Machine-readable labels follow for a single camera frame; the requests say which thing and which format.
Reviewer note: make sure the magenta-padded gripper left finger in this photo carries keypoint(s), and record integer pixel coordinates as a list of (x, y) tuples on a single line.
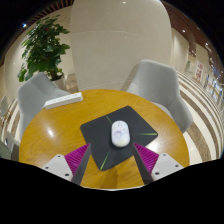
[(76, 160)]

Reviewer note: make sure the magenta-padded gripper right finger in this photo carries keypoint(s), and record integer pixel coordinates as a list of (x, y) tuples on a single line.
[(147, 159)]

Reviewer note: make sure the white computer mouse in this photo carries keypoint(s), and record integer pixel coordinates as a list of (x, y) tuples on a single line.
[(120, 133)]

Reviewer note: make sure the black mouse pad green lines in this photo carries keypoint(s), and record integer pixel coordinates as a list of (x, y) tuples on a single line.
[(98, 136)]

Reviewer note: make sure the white power strip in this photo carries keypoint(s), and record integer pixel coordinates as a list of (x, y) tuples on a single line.
[(63, 100)]

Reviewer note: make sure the grey-green armchair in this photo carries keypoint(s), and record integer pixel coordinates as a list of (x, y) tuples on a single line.
[(12, 146)]

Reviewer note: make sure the light grey shell chair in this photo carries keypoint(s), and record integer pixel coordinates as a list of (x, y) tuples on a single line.
[(158, 86), (35, 96)]

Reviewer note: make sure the large green potted plant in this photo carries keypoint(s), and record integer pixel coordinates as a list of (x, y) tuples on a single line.
[(43, 46)]

